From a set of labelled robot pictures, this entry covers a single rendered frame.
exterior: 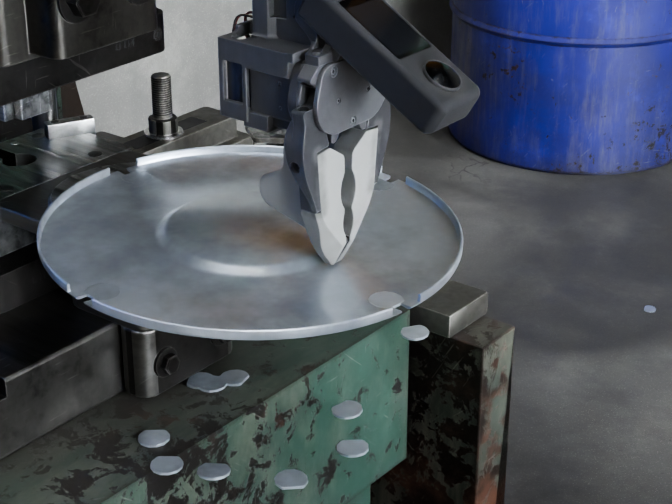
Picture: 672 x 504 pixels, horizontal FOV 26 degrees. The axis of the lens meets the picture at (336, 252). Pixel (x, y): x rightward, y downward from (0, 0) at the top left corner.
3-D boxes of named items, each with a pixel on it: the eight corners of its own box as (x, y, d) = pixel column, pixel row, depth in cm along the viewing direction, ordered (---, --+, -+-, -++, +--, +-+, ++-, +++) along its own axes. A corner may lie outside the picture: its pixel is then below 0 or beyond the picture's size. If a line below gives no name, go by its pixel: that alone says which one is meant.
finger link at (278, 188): (279, 244, 99) (276, 115, 95) (348, 267, 96) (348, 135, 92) (248, 259, 97) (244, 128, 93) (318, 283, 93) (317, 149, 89)
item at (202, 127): (261, 163, 133) (258, 55, 129) (129, 222, 121) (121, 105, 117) (212, 148, 137) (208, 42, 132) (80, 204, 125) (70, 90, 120)
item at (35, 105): (60, 107, 112) (56, 61, 111) (12, 124, 109) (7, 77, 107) (32, 99, 114) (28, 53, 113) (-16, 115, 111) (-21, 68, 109)
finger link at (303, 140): (328, 192, 95) (327, 64, 91) (349, 198, 94) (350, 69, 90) (281, 215, 91) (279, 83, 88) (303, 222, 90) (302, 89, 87)
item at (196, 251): (233, 395, 82) (233, 383, 82) (-47, 227, 100) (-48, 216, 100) (547, 244, 101) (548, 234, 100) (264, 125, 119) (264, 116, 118)
